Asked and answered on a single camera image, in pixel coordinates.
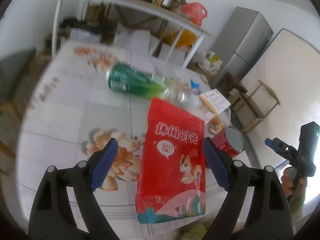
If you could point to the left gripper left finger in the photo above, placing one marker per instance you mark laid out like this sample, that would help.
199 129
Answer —
51 215

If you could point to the red tin can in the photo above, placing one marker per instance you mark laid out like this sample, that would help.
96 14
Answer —
230 140

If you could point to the orange white paper box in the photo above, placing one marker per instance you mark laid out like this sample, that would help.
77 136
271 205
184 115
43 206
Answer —
213 103

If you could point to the red snack pouch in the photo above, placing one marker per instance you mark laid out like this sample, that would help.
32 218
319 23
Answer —
172 178

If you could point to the green label plastic bottle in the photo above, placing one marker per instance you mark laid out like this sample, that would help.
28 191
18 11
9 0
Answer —
123 78

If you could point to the right hand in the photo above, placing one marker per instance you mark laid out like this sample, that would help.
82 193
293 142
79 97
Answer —
287 183

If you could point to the wooden chair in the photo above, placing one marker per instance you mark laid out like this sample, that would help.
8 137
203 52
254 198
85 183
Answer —
247 100

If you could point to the white mattress blue trim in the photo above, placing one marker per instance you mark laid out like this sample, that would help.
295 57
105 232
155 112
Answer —
290 66

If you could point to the dark wooden stool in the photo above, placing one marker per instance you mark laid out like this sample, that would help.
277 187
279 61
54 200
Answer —
229 83

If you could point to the floral tablecloth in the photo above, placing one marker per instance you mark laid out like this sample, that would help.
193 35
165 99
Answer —
72 108

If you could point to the grey refrigerator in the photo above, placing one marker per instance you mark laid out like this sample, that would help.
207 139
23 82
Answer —
241 43

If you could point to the cardboard box with clutter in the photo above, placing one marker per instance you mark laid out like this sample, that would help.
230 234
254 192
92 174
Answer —
208 62

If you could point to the yellow plastic bag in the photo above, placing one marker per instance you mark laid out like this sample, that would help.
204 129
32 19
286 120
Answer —
187 39

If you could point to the red plastic bag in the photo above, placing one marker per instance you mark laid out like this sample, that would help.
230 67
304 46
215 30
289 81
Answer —
196 11

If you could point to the white sack under shelf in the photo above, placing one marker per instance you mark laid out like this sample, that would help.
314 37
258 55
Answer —
134 40

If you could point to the black bag under shelf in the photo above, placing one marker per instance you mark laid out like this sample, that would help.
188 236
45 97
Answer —
98 31

